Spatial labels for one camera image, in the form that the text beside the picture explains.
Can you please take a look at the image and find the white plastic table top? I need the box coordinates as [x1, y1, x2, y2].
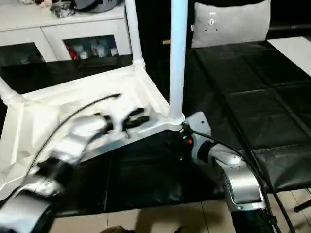
[0, 65, 186, 200]

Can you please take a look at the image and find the black work mat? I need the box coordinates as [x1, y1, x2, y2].
[0, 41, 311, 216]

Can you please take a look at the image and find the black furniture with yellow label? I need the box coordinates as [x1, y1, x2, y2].
[133, 0, 196, 58]

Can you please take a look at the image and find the grey round appliance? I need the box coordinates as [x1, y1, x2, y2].
[73, 0, 123, 13]

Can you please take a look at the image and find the white glass-door cabinet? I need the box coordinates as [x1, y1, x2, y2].
[0, 0, 134, 65]

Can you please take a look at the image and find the grey cushion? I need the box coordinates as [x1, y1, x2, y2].
[190, 0, 272, 49]

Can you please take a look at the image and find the small yellow grey gadget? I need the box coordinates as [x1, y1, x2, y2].
[50, 0, 74, 20]

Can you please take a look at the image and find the black stand leg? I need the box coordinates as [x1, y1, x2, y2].
[293, 198, 311, 213]

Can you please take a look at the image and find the white flat panel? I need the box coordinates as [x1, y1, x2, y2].
[266, 36, 311, 77]

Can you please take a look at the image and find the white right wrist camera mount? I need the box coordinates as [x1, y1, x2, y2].
[184, 111, 213, 164]

